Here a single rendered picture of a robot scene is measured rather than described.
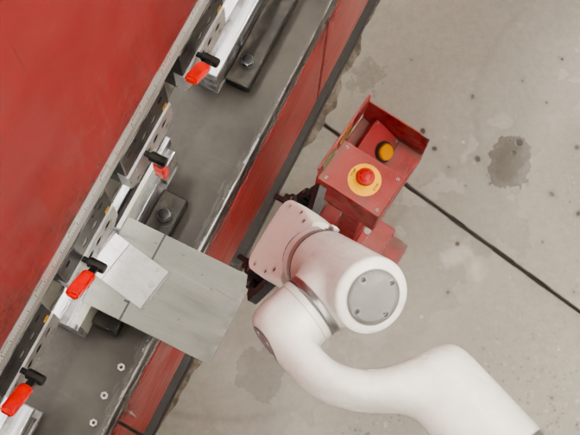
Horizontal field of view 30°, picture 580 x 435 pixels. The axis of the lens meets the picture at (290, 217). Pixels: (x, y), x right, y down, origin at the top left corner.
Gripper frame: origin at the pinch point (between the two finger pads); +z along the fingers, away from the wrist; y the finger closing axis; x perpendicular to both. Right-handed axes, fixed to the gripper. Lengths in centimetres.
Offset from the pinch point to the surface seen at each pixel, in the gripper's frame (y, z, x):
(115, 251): 18, 65, 5
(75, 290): 23.2, 33.6, -7.5
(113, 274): 21, 63, 6
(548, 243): -39, 122, 132
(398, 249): -15, 135, 98
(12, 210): 14.1, 5.7, -28.5
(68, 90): -2.1, 5.5, -30.4
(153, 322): 25, 57, 16
